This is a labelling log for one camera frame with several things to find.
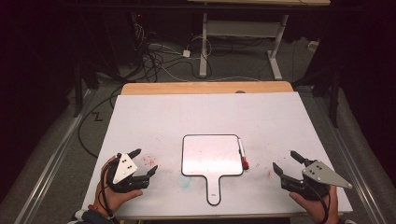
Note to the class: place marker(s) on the white power adapter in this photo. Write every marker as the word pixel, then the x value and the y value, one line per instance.
pixel 186 53

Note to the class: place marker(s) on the aluminium floor rail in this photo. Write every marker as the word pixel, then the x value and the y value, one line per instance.
pixel 355 161
pixel 51 165

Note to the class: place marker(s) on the person's right hand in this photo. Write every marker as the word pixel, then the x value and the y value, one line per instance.
pixel 320 210

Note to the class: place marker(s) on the white paddle whiteboard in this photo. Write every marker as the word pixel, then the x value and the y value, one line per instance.
pixel 211 155

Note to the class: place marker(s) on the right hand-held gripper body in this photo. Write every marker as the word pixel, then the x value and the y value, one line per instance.
pixel 320 174

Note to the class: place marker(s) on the small white box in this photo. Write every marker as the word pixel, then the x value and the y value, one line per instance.
pixel 313 45

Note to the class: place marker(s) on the person's left hand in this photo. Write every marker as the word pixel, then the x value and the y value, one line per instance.
pixel 113 199

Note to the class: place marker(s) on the white metal desk frame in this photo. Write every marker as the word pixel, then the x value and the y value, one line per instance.
pixel 243 28

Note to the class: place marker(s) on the dark table grommet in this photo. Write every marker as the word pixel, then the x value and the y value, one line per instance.
pixel 240 91

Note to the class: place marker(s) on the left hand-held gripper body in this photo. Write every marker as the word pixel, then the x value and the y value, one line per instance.
pixel 124 169

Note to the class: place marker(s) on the white table sheet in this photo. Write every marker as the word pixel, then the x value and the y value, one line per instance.
pixel 174 118

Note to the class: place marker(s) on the red whiteboard marker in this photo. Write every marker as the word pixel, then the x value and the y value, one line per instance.
pixel 242 152

